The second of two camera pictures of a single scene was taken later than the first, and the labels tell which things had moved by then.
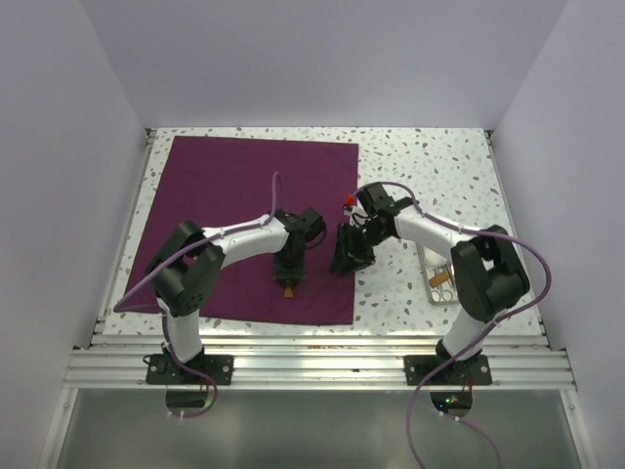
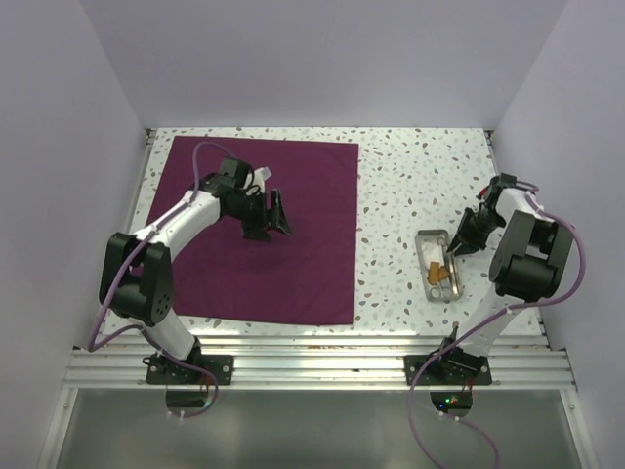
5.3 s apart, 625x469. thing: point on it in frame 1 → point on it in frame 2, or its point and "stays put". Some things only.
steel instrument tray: x=438 y=272 stays put
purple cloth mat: x=220 y=182 stays put
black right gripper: x=345 y=254 → x=478 y=243
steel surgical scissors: x=443 y=290 stays put
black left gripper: x=291 y=274 → x=259 y=227
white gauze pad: x=433 y=260 stays put
